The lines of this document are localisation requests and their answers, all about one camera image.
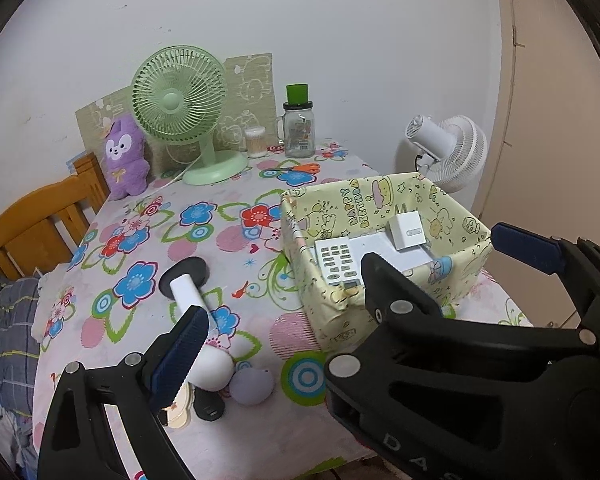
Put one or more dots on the floral tablecloth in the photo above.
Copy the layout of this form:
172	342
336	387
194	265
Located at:
145	240

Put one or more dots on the wooden chair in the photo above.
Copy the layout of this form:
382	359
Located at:
25	220

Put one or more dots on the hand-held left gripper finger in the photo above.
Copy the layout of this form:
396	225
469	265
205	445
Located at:
177	355

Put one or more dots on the yellow cartoon print box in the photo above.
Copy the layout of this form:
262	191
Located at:
320	305

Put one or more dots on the green desk fan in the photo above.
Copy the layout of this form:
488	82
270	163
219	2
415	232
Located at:
170	100

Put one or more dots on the white cylindrical device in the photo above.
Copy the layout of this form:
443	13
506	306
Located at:
187	292

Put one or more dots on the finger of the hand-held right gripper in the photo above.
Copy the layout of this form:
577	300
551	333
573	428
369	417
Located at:
525	247
395	290

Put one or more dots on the beige round bear-eared case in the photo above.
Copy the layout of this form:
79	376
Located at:
177	412

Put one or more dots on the black round disc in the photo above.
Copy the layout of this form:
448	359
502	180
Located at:
195	267

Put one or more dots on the white standing fan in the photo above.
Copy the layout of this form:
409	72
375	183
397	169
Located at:
450	150

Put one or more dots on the beige patterned cardboard sheet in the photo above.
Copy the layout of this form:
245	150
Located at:
250	90

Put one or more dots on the small black clip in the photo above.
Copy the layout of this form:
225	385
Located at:
210	405

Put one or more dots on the lavender round toy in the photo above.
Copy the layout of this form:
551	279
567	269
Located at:
250	385

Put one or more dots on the cotton swab container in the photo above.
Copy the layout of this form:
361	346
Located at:
255	142

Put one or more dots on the white power adapter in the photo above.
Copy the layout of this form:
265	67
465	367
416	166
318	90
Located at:
405	230

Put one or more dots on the purple plush toy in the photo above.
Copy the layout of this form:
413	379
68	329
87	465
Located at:
122	160

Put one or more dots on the grey plaid bedding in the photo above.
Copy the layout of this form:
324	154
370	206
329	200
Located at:
5	320

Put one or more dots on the glass jar with green cap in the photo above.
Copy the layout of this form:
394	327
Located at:
299	130

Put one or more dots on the white keypad device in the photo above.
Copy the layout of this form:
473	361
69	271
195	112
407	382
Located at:
335	257

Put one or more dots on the beige wooden door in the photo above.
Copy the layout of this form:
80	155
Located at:
540	135

